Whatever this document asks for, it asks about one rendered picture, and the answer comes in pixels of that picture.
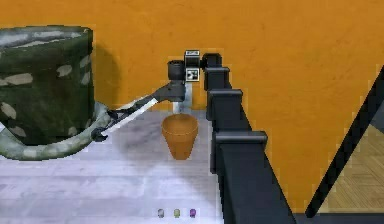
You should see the terracotta flower pot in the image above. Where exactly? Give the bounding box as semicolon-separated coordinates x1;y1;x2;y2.
161;113;200;161

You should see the black frame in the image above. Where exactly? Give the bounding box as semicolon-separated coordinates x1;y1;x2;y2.
293;64;384;224

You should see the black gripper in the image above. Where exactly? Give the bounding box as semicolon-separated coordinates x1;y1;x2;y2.
106;59;187;122

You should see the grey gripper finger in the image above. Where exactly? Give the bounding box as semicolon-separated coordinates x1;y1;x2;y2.
90;97;158;143

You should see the green camouflage watering can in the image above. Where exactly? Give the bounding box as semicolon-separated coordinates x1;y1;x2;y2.
0;25;113;162

